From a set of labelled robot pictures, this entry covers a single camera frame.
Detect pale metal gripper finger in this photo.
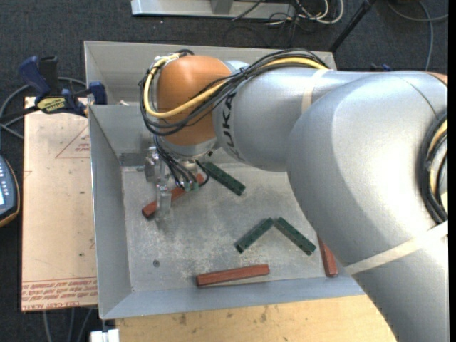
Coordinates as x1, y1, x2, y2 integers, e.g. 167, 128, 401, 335
160, 185, 175, 228
154, 185, 162, 224

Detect red-brown flat block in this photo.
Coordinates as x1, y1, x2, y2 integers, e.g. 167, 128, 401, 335
195, 264, 271, 288
141, 172, 206, 220
316, 236, 339, 279

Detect brown cardboard board red print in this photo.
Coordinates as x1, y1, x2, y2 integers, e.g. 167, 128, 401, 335
21, 96, 99, 313

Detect dark green flat block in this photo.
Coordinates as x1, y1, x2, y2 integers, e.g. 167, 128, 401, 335
273, 217, 318, 257
202, 160, 247, 197
234, 217, 275, 254

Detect grey metal bin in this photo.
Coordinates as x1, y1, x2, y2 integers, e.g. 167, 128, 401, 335
83, 40, 368, 321

